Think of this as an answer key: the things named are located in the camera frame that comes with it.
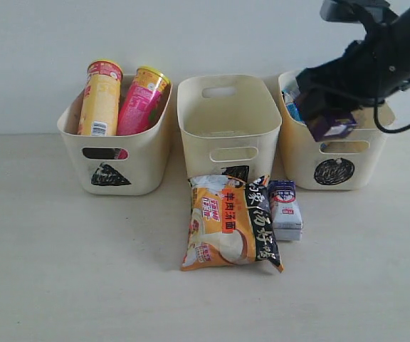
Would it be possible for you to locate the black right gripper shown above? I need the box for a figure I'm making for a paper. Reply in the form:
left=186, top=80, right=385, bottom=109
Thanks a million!
left=294, top=38, right=410, bottom=121

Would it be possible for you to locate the blue instant noodle bag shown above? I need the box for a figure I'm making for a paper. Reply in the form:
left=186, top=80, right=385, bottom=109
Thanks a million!
left=282, top=79, right=304, bottom=123

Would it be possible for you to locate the dark purple box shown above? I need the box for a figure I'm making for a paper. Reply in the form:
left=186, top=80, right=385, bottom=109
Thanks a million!
left=305, top=112, right=357, bottom=142

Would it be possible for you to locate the blue white milk carton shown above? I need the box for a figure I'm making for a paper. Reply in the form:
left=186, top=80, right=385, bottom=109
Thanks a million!
left=268, top=180, right=303, bottom=242

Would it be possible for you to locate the pink chips can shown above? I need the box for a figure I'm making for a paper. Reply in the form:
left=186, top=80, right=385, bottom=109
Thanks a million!
left=117, top=66, right=171, bottom=136

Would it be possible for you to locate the yellow chips can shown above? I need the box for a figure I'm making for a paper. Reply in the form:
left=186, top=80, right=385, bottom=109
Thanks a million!
left=78, top=59, right=122, bottom=137

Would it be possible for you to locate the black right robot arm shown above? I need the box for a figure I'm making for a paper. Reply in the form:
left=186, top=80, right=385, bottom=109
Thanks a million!
left=294, top=1, right=410, bottom=122

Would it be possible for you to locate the cream bin with circle mark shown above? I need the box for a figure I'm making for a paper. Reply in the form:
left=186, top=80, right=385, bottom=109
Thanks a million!
left=278, top=71, right=387, bottom=190

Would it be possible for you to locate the cream bin with square mark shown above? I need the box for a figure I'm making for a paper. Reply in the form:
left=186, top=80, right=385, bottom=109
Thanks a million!
left=177, top=75, right=282, bottom=181

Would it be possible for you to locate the orange instant noodle bag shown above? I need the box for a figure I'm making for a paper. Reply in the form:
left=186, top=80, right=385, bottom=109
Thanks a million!
left=181, top=175, right=283, bottom=272

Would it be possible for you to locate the cream bin with triangle mark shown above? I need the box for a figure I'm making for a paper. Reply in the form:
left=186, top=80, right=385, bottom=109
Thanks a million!
left=57, top=85, right=173, bottom=196

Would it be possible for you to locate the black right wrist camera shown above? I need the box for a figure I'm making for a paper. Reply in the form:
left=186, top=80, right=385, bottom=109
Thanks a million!
left=320, top=0, right=398, bottom=23

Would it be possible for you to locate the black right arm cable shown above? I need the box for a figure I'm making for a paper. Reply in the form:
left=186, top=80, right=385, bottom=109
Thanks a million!
left=313, top=73, right=410, bottom=135

